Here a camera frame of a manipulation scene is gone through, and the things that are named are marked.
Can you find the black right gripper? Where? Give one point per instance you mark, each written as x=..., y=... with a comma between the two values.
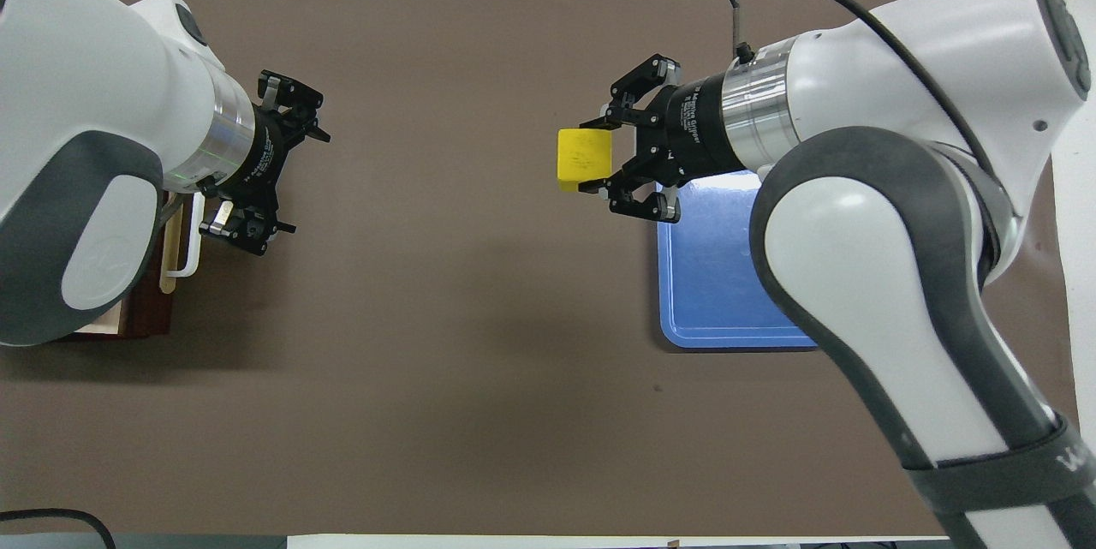
x=685, y=129

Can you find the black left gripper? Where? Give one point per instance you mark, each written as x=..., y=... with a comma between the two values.
x=261, y=159

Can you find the yellow block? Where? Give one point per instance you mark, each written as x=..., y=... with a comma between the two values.
x=585, y=157

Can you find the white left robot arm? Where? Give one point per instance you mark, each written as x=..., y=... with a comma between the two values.
x=77, y=104

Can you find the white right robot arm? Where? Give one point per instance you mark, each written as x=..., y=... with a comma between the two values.
x=899, y=189

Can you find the blue plastic tray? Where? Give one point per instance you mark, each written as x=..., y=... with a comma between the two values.
x=711, y=275

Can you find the brown table mat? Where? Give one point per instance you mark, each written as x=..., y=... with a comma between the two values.
x=471, y=318

